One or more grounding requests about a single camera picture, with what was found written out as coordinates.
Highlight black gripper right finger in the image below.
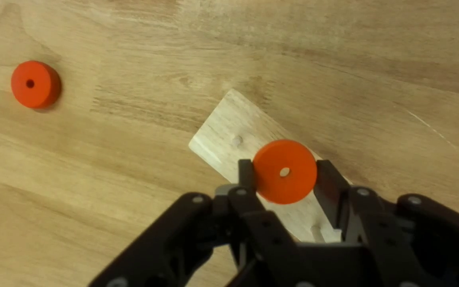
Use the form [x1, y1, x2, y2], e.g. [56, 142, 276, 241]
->
[314, 158, 459, 287]

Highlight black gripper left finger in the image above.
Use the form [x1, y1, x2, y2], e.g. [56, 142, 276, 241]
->
[88, 158, 306, 287]

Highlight orange disc with hole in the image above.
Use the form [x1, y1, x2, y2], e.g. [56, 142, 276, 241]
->
[252, 139, 319, 206]
[10, 59, 64, 112]

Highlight wooden peg board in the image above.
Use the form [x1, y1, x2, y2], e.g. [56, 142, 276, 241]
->
[187, 88, 359, 246]

